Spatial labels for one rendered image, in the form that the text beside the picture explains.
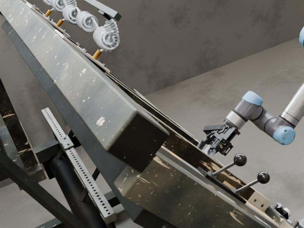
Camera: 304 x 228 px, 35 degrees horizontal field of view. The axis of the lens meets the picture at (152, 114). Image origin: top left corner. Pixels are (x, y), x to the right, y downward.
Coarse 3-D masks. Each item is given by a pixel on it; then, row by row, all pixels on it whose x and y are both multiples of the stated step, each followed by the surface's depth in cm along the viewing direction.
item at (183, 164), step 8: (160, 152) 127; (168, 152) 128; (176, 160) 130; (184, 168) 133; (192, 168) 134; (200, 176) 136; (208, 184) 138; (224, 192) 142; (232, 200) 145; (248, 208) 149; (264, 216) 158; (272, 224) 157
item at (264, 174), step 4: (260, 172) 143; (264, 172) 142; (260, 176) 142; (264, 176) 141; (268, 176) 142; (256, 180) 144; (260, 180) 142; (264, 180) 141; (268, 180) 142; (248, 184) 145; (252, 184) 144; (232, 188) 148; (240, 188) 146; (244, 188) 146; (236, 192) 146
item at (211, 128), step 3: (204, 126) 201; (207, 126) 199; (210, 126) 198; (213, 126) 197; (216, 126) 196; (219, 126) 194; (222, 126) 193; (204, 129) 199; (207, 129) 198; (210, 129) 197; (213, 129) 196; (216, 129) 195; (219, 129) 193; (222, 129) 192; (204, 132) 201; (207, 132) 199; (210, 132) 198
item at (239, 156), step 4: (236, 156) 136; (240, 156) 135; (244, 156) 135; (236, 160) 135; (240, 160) 135; (244, 160) 135; (228, 164) 138; (232, 164) 137; (236, 164) 136; (240, 164) 135; (244, 164) 135; (224, 168) 138; (208, 172) 141; (212, 172) 140; (216, 172) 140; (220, 172) 139; (212, 176) 140; (216, 176) 141
